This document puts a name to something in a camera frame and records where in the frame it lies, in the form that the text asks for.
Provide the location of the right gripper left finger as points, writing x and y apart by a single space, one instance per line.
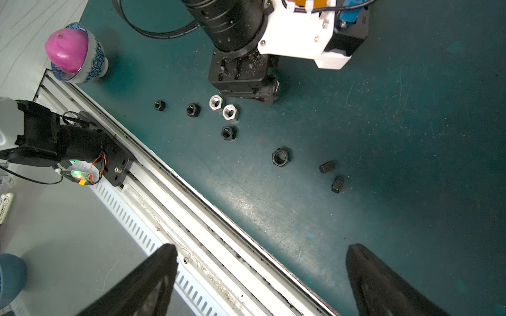
146 290

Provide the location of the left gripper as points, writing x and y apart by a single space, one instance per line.
248 77

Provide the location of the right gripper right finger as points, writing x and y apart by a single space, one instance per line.
379 290

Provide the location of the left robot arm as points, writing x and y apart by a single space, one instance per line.
235 27

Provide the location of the silver nut left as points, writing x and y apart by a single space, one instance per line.
216 103

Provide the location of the silver nut right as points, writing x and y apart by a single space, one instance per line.
230 113

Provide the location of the black nut below silver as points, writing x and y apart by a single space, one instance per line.
229 133

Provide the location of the black nut lower left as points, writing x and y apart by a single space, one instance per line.
193 110

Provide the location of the black nut centre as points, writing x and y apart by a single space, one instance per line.
281 157

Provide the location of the black nut leftmost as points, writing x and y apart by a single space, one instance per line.
159 105

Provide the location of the small black nut right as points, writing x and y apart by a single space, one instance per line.
338 184

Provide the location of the purple fruit in bowl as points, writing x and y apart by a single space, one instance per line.
76 55

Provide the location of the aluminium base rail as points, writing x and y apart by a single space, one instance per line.
241 272

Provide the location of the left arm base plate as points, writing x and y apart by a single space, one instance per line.
93 154

